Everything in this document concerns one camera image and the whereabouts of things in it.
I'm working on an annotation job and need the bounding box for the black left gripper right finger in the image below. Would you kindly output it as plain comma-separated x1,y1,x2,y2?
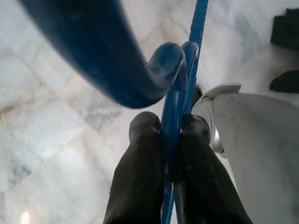
174,115,255,224

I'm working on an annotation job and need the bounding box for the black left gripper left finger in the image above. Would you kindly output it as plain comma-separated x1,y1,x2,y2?
104,111,168,224

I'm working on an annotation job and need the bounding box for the blue plastic hanger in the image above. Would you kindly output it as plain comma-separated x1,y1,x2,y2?
20,0,210,224

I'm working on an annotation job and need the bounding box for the white robot leg shell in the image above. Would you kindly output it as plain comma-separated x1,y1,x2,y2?
195,84,299,224

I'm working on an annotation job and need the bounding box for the black robot foot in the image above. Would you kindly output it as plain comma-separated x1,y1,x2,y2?
271,8,299,50
269,70,299,92

